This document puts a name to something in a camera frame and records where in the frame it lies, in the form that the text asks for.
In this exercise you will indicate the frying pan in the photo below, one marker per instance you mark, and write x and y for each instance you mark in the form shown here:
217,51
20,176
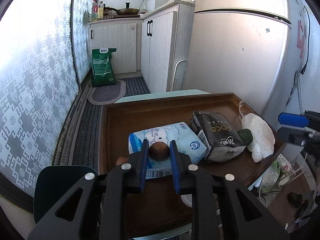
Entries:
126,11

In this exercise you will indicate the oil bottle red cap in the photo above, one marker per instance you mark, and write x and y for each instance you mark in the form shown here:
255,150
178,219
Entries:
93,16

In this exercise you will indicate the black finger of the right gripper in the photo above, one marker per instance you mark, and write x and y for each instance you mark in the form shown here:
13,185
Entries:
295,136

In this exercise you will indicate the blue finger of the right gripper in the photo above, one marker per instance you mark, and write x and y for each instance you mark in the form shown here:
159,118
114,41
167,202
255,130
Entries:
293,120

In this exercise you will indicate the dark striped floor carpet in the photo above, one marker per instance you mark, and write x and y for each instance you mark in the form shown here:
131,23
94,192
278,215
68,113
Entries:
85,145

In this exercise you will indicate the white folded chair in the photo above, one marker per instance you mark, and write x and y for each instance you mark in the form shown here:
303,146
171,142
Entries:
178,75

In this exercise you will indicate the beige refrigerator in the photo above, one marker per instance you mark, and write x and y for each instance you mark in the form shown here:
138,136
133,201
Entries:
243,46

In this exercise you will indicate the white kitchen cabinet front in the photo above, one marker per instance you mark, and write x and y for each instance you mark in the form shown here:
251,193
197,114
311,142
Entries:
166,35

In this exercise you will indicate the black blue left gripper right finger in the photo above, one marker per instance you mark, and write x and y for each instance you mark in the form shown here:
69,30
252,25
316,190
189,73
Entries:
179,165

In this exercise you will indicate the yellow oil bottle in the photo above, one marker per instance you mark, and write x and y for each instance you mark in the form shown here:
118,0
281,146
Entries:
101,10

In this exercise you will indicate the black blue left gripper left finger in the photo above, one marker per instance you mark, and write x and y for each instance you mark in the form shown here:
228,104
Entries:
139,166

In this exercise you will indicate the oval grey floor mat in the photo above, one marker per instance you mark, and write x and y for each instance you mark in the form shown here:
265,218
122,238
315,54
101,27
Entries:
106,95

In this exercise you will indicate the black snack bag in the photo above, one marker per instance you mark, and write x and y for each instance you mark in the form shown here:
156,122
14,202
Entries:
221,139

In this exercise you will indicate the white wrapper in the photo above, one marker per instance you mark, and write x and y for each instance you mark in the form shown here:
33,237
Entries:
263,142

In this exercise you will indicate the small brown round nut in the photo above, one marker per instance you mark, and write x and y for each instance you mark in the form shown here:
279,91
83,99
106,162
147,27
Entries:
159,151

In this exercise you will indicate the green rice bag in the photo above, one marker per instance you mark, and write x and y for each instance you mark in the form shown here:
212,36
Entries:
103,74

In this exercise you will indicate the white corner kitchen cabinet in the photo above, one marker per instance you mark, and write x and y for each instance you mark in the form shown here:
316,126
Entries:
125,35

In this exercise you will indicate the patterned glass sliding door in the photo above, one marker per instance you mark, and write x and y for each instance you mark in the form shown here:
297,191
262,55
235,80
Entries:
44,60

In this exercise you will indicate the brown wooden tray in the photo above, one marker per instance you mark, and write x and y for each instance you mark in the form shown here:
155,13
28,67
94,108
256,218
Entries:
164,133

